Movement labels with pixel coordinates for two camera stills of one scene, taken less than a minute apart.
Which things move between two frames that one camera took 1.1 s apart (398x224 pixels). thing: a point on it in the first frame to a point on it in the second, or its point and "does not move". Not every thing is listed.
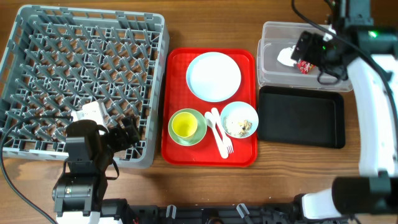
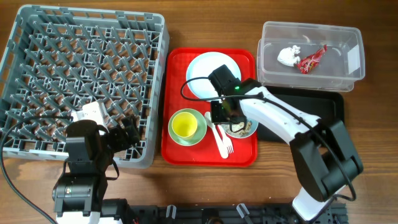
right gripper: x=314 y=41 to x=217 y=116
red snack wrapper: x=305 y=66 does not move
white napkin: x=284 y=56 does not move
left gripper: x=117 y=132 does not move
